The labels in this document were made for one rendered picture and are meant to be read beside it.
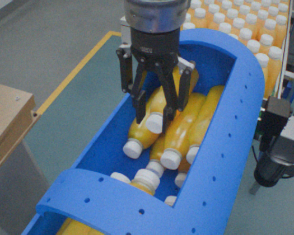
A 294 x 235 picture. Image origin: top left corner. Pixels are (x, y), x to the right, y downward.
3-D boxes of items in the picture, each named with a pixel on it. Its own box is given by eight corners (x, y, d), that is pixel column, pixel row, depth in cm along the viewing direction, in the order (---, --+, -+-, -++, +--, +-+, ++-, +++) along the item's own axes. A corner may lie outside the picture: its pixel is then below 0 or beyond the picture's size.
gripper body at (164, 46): (117, 26, 39) (121, 75, 46) (172, 40, 37) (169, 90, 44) (141, 5, 44) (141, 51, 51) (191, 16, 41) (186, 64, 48)
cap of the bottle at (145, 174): (157, 195, 44) (161, 186, 45) (154, 182, 41) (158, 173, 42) (135, 187, 45) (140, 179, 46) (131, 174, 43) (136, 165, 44)
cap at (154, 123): (168, 128, 58) (164, 134, 57) (153, 127, 60) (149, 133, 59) (162, 114, 56) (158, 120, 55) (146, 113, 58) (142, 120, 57)
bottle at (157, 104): (203, 83, 69) (176, 134, 58) (178, 84, 73) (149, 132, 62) (195, 60, 65) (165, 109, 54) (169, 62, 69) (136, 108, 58)
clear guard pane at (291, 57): (257, 164, 125) (296, 87, 90) (277, 70, 173) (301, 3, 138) (258, 164, 125) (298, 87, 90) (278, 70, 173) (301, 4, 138)
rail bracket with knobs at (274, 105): (250, 131, 82) (259, 108, 75) (253, 115, 86) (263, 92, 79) (280, 142, 79) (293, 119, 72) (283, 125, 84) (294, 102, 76)
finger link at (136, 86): (148, 60, 44) (139, 55, 44) (133, 102, 53) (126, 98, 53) (158, 47, 46) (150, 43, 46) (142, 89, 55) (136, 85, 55)
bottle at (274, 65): (252, 87, 96) (266, 45, 83) (270, 93, 93) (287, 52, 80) (247, 98, 92) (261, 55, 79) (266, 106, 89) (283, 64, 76)
